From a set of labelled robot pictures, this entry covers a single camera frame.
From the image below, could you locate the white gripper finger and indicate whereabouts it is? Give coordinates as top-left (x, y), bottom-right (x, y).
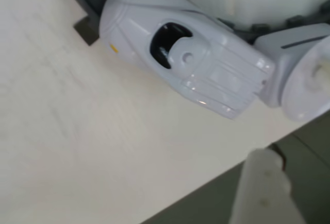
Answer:
top-left (229, 148), bottom-right (307, 224)

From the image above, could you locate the white train carriage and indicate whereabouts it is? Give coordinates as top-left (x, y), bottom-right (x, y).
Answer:
top-left (254, 23), bottom-right (330, 108)

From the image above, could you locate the white Shinkansen head car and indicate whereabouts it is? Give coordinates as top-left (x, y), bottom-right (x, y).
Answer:
top-left (98, 0), bottom-right (276, 120)

